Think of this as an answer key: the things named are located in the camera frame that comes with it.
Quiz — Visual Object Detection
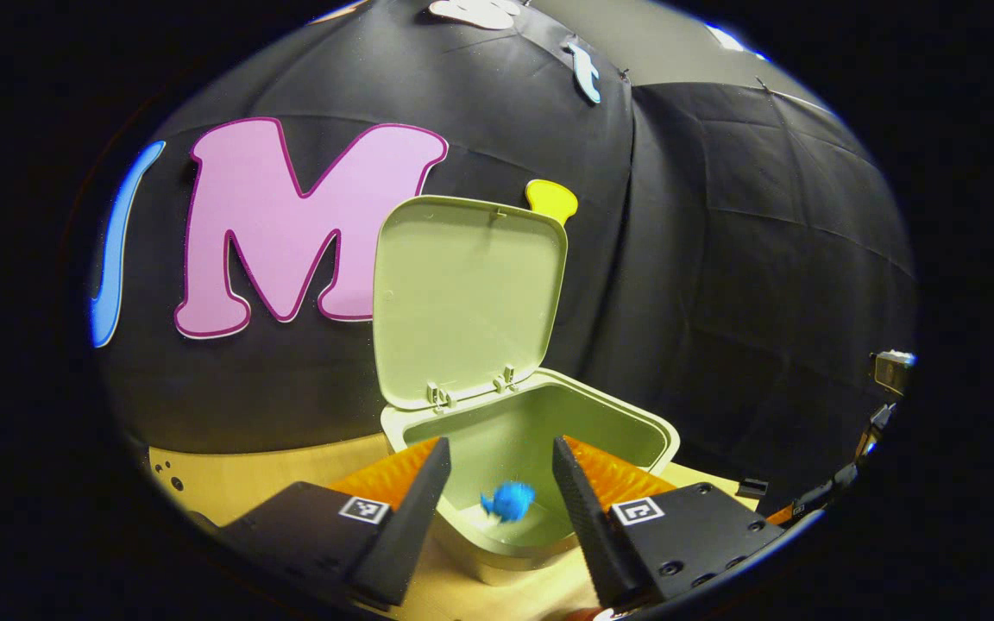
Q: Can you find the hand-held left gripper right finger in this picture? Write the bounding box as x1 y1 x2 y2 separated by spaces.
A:
551 436 785 610

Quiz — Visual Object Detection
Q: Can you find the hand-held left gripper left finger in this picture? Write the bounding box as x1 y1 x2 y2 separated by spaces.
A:
219 436 452 607

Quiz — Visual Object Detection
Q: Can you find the blue paper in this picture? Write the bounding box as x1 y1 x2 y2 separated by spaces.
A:
480 480 538 524

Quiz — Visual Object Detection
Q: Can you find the pale green desktop garbage bin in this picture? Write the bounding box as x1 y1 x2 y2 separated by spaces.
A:
372 195 681 587

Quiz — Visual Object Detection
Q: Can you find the wooden desktop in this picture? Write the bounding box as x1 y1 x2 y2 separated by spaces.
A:
148 431 774 621

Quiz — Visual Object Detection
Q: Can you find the black backdrop cloth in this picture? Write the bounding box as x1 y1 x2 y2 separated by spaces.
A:
90 0 919 518

